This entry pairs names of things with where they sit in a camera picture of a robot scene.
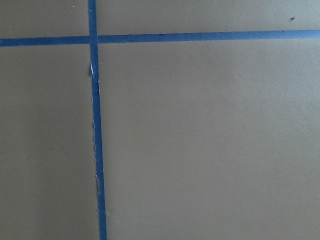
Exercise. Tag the blue right tape line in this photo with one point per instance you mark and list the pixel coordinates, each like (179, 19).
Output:
(96, 112)

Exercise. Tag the blue tape line crosswise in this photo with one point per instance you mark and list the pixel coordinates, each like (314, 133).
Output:
(160, 37)

